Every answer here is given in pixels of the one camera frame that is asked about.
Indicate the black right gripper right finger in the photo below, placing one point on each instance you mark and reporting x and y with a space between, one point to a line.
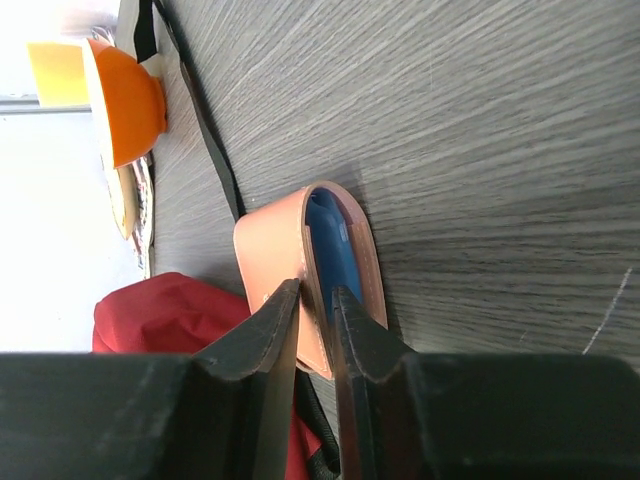
409 415

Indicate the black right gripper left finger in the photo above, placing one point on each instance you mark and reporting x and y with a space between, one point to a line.
92 416

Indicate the patterned cloth placemat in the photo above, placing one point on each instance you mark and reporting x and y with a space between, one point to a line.
142 235

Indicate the yellow bird plate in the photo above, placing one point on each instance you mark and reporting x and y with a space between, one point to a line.
122 188

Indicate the orange white bowl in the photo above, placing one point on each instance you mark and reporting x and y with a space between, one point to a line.
127 103

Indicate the yellow mug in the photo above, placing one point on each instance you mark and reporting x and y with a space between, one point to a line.
59 74

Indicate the red student backpack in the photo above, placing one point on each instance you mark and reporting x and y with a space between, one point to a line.
200 320

